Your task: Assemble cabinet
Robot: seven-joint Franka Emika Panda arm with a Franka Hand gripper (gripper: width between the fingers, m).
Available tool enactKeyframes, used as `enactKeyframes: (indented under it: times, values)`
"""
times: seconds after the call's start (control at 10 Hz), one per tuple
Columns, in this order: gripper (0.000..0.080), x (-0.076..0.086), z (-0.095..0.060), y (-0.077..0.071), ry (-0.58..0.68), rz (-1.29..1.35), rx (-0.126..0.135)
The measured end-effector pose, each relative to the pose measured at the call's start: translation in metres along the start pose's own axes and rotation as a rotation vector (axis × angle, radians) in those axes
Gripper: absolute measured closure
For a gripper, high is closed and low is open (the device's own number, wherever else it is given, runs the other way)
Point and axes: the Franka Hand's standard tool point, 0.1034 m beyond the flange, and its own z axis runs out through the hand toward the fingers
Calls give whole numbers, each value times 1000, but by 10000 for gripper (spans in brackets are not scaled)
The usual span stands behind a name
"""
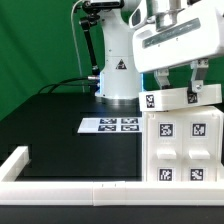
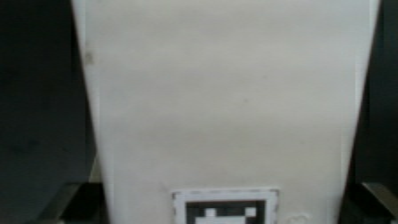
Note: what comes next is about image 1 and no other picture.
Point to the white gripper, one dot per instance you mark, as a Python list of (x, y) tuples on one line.
[(197, 36)]

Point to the white cabinet top block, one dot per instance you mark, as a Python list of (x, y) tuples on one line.
[(179, 98)]

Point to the white cabinet door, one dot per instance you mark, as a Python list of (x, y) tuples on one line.
[(199, 150), (164, 149)]

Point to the white cabinet body box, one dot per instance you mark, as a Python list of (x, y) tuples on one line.
[(182, 145)]

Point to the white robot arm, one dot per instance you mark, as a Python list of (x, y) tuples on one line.
[(120, 78)]

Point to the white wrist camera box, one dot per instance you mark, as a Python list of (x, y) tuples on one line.
[(142, 15)]

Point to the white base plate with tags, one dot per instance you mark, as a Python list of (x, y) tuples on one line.
[(111, 125)]

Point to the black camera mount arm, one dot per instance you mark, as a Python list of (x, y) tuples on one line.
[(86, 23)]

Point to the white U-shaped fence frame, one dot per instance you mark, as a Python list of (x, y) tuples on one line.
[(121, 193)]

